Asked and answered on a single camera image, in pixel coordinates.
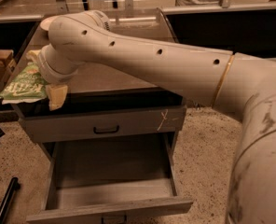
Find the black top drawer handle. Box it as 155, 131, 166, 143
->
93, 125, 119, 134

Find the grey drawer cabinet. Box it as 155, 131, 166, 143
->
0, 7, 188, 154

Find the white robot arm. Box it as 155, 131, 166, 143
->
37, 11, 276, 224

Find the green jalapeno chip bag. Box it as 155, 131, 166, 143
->
0, 62, 48, 105

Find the grey top drawer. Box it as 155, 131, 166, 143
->
20, 105, 186, 143

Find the cardboard box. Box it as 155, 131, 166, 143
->
0, 49, 16, 81

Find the open grey middle drawer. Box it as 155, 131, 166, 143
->
27, 133, 193, 224

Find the white bowl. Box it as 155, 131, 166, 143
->
40, 16, 57, 32

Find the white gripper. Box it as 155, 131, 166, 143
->
26, 45, 82, 111

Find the black pole on floor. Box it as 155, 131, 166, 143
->
0, 177, 21, 224

